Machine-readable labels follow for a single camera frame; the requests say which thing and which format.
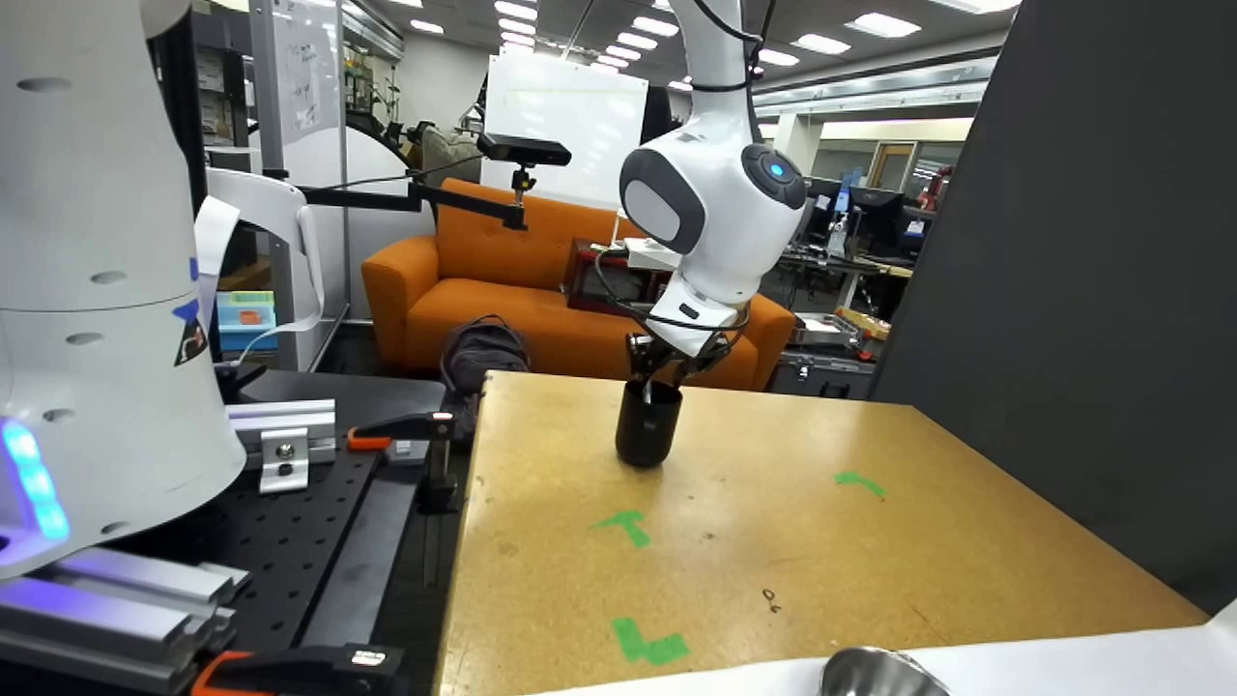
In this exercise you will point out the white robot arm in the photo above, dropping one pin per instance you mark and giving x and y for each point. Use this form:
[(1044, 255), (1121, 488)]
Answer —
[(714, 193)]

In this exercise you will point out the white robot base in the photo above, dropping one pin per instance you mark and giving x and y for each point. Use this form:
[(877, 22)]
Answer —
[(111, 412)]

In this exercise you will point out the aluminium extrusion rail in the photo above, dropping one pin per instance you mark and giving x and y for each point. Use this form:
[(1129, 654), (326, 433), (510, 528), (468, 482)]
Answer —
[(121, 620)]

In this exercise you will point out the orange sofa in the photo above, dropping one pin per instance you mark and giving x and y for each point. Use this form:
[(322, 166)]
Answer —
[(426, 287)]

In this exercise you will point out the black perforated breadboard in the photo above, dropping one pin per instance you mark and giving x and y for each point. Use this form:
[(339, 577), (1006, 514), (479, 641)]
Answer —
[(317, 563)]

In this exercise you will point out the black backpack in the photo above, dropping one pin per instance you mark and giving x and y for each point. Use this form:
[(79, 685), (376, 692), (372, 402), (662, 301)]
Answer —
[(478, 349)]

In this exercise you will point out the dark grey partition panel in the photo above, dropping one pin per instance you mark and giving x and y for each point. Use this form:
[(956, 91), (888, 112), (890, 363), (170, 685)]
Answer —
[(1075, 301)]

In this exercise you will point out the small steel pot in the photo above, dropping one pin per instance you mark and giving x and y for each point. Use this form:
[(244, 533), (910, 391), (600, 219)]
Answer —
[(868, 669)]

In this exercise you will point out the orange black clamp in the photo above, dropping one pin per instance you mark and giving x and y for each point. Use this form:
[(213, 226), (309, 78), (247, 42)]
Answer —
[(309, 669)]

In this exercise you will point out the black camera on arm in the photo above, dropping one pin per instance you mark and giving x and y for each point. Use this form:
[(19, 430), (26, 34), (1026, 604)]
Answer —
[(522, 150)]

